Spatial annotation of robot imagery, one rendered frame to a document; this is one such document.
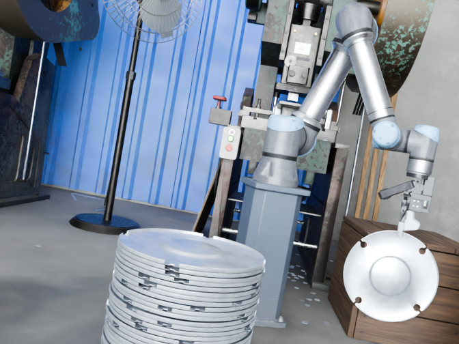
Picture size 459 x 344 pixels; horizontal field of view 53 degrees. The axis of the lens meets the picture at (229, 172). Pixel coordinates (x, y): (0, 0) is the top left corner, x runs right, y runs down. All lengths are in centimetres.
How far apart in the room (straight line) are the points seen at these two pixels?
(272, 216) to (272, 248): 10
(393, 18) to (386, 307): 114
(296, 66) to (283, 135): 81
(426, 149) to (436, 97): 216
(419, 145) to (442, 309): 54
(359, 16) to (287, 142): 44
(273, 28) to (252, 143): 56
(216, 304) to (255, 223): 68
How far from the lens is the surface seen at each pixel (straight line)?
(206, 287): 83
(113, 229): 246
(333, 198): 205
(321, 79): 164
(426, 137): 156
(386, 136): 142
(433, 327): 170
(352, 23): 152
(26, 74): 296
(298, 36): 231
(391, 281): 159
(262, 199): 145
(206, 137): 347
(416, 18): 210
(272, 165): 148
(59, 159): 379
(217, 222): 206
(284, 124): 149
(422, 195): 155
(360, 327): 164
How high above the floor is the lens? 54
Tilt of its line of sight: 3 degrees down
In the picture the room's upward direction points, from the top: 10 degrees clockwise
